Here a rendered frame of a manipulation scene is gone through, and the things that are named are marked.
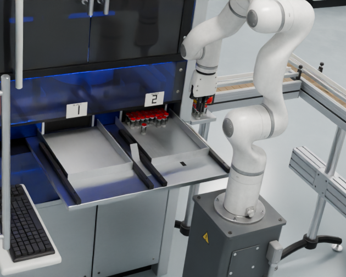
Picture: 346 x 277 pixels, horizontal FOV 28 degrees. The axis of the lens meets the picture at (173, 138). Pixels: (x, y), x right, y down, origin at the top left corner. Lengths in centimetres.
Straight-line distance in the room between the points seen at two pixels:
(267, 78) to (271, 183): 215
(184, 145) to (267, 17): 89
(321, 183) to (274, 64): 139
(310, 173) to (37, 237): 165
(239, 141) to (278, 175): 214
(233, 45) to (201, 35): 374
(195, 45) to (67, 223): 103
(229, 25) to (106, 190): 73
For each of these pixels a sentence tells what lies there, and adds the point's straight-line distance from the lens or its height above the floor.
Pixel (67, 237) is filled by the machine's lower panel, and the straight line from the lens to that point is 306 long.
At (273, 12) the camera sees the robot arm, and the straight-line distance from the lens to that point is 211.
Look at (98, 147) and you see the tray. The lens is 274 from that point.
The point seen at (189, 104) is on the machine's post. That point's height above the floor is 97.
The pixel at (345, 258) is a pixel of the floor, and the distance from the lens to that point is 389.
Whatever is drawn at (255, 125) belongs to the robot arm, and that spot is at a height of 125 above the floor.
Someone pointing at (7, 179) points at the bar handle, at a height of 115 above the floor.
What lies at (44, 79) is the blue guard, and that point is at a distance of 260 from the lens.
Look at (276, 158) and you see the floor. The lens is 458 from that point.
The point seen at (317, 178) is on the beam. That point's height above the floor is 50.
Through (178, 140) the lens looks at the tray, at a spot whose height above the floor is 88.
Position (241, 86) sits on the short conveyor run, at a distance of 327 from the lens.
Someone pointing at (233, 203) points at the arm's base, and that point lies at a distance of 247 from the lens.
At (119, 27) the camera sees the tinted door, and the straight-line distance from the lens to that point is 263.
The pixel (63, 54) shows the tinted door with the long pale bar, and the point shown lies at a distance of 259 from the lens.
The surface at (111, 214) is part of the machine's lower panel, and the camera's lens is 308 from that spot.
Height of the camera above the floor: 233
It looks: 31 degrees down
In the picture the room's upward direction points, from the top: 8 degrees clockwise
